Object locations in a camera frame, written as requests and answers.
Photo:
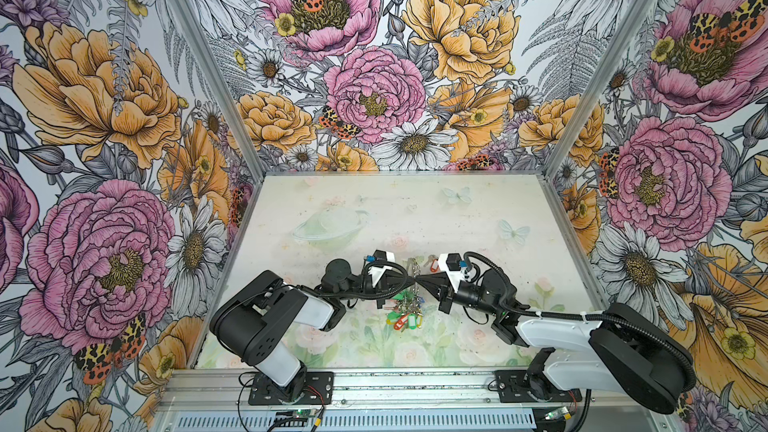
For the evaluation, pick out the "red tagged key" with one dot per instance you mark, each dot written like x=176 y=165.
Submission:
x=433 y=264

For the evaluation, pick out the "aluminium corner post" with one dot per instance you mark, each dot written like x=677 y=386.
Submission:
x=194 y=33
x=625 y=30

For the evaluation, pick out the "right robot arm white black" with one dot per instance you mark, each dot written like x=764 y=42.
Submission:
x=614 y=350

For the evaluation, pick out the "green circuit board right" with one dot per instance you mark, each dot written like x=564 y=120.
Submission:
x=560 y=413

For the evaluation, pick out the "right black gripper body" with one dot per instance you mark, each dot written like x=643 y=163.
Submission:
x=467 y=294

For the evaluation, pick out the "aluminium front rail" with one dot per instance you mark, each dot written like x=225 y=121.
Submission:
x=447 y=399

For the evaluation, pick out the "metal key organizer plate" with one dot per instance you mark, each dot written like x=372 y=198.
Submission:
x=413 y=285

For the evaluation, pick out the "right aluminium corner post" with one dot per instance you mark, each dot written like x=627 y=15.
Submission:
x=625 y=30

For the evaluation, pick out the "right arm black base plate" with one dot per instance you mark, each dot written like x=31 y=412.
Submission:
x=518 y=386

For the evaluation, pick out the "green circuit board left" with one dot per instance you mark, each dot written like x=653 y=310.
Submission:
x=297 y=417

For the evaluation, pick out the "left aluminium corner post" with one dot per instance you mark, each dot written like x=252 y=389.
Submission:
x=194 y=33

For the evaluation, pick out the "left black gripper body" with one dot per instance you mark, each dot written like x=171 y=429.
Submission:
x=369 y=286

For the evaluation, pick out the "bunch of coloured key tags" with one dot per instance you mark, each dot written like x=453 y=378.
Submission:
x=404 y=311

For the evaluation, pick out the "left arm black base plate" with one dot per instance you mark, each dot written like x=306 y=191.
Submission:
x=307 y=388

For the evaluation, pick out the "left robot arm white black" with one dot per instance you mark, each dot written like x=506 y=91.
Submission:
x=252 y=323

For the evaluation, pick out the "green circuit board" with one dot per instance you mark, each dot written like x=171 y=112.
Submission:
x=297 y=417
x=560 y=413

